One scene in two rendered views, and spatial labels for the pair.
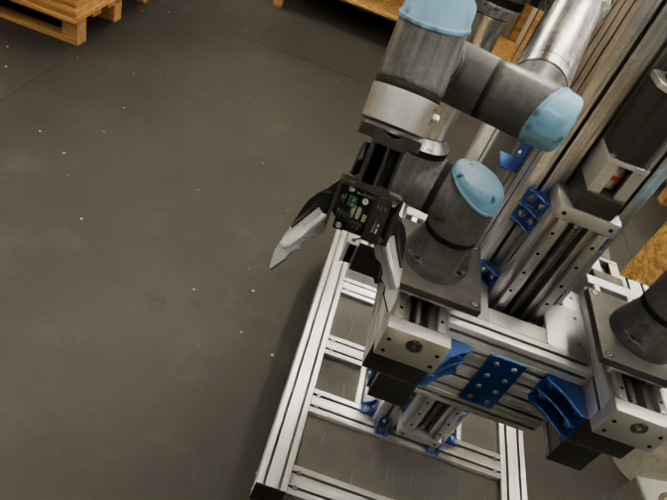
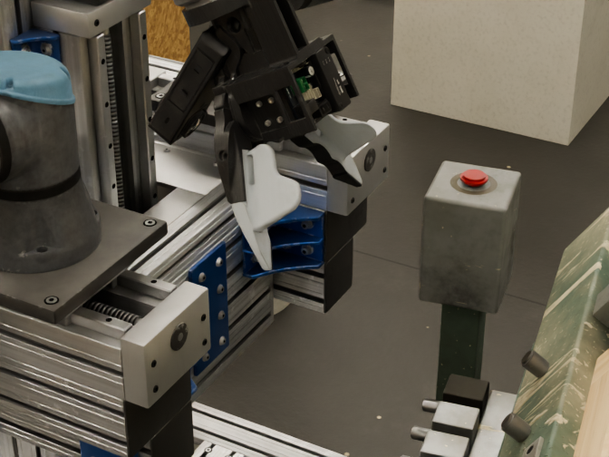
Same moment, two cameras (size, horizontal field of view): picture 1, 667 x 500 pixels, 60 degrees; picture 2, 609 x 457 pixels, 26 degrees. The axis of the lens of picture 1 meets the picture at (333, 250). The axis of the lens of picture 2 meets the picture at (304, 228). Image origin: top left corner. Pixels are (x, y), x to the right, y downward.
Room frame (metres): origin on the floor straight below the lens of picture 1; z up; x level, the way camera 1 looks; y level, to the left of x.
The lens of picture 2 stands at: (0.03, 0.75, 1.86)
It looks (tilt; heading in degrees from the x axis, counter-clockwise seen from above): 31 degrees down; 302
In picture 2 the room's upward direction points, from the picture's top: straight up
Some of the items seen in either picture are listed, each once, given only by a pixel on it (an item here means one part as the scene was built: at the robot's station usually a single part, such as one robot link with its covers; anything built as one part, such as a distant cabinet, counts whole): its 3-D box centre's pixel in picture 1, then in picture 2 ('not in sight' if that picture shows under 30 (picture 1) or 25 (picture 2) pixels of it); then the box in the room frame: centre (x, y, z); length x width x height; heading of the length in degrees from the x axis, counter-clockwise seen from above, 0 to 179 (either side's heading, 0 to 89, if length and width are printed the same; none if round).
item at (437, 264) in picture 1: (444, 243); (33, 202); (1.01, -0.21, 1.09); 0.15 x 0.15 x 0.10
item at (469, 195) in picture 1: (465, 199); (17, 115); (1.01, -0.21, 1.20); 0.13 x 0.12 x 0.14; 80
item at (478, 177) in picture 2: not in sight; (473, 180); (0.71, -0.79, 0.93); 0.04 x 0.04 x 0.02
